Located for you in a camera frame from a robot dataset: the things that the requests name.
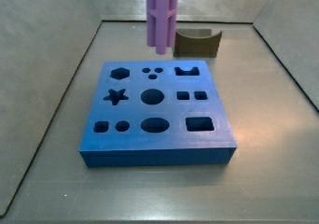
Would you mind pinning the purple three prong peg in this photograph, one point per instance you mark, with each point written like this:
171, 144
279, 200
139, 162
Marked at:
162, 14

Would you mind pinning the dark brown curved block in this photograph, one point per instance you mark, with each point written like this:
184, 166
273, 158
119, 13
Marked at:
196, 43

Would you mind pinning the blue shape sorting block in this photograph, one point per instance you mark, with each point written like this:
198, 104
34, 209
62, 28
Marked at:
156, 115

